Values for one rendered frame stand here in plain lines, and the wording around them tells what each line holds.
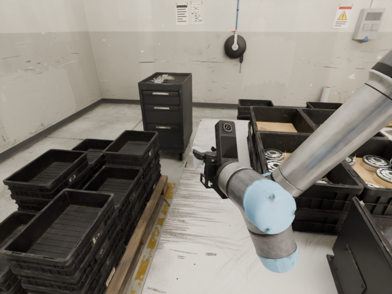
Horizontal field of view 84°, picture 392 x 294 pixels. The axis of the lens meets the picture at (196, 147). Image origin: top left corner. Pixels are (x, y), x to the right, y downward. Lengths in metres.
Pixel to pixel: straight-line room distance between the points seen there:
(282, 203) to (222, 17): 3.91
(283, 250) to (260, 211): 0.12
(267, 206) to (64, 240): 1.08
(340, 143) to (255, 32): 3.77
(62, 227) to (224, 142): 1.04
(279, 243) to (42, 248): 1.09
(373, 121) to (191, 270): 0.62
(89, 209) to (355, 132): 1.26
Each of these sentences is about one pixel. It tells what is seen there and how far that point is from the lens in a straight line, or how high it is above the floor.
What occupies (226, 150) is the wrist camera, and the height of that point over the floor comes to 1.13.
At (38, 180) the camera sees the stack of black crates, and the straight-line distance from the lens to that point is 1.79.
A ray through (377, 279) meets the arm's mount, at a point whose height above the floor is 0.89.
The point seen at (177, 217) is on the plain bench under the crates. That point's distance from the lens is 0.93.
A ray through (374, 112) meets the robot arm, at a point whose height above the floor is 1.25.
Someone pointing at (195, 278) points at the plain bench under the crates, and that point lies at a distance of 0.78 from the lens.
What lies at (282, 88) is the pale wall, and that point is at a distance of 4.36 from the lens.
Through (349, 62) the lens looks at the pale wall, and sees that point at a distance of 4.61.
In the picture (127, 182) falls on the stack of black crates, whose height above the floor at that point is 0.38.
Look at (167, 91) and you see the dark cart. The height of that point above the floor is 0.82.
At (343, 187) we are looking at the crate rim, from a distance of 0.84.
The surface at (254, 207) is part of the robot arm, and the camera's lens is 0.36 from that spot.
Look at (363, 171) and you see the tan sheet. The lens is 1.19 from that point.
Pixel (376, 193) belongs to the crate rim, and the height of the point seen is 0.92.
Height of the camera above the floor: 1.37
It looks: 28 degrees down
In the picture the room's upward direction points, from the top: straight up
